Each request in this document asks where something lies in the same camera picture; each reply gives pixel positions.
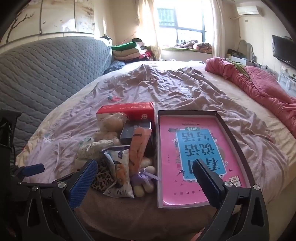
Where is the white drawer cabinet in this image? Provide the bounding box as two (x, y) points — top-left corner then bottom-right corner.
(277, 70), (296, 93)

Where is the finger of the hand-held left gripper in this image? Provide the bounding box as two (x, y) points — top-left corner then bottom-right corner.
(11, 163), (45, 180)

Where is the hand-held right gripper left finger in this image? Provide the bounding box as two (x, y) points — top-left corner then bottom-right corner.
(17, 159), (99, 241)

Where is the red tissue box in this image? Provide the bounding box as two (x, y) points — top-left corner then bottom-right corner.
(96, 101), (155, 127)

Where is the orange face mask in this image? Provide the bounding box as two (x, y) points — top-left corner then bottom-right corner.
(128, 127), (153, 172)

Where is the cream curtain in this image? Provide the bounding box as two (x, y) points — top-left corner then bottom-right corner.
(211, 0), (229, 61)
(139, 0), (162, 61)

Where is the black electronic device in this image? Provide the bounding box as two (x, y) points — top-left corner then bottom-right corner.
(228, 49), (245, 59)

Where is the blossom printed wall panel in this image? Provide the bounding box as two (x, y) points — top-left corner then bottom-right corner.
(0, 0), (95, 44)

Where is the patterned bedding pile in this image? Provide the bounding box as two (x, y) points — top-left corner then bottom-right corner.
(174, 40), (212, 52)

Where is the white snack packet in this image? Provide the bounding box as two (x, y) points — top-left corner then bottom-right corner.
(103, 145), (135, 199)

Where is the pile of folded clothes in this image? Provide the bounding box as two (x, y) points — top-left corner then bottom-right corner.
(112, 38), (153, 62)

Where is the window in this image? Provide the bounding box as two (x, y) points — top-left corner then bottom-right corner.
(157, 7), (206, 44)

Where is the purple ribbon teddy bear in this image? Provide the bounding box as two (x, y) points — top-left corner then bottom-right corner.
(129, 158), (160, 197)

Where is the black television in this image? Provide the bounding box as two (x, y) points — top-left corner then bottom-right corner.
(272, 35), (296, 67)

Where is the leopard print cloth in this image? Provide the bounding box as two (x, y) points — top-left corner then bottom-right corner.
(91, 167), (116, 192)

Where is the dark blue box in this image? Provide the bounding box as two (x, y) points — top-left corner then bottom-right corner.
(120, 120), (155, 156)

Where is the beige mattress cover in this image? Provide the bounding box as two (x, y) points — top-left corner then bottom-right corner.
(192, 60), (296, 209)

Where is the dark rimmed cardboard box tray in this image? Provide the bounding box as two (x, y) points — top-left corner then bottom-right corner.
(157, 110), (251, 208)

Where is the white air conditioner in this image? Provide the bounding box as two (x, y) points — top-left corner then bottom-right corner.
(236, 5), (264, 16)

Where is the dark floral cloth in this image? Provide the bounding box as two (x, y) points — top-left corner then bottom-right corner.
(104, 61), (125, 75)

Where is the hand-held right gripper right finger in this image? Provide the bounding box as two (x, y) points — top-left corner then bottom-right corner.
(192, 159), (271, 241)

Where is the pink quilt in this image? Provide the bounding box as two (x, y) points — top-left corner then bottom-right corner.
(205, 57), (296, 144)

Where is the pink book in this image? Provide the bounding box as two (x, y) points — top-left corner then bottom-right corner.
(159, 115), (249, 207)

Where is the lilac printed bed sheet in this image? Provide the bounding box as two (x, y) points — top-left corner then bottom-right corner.
(16, 61), (289, 209)

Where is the green window seat mat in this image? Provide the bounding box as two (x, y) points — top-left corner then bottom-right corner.
(162, 47), (212, 55)

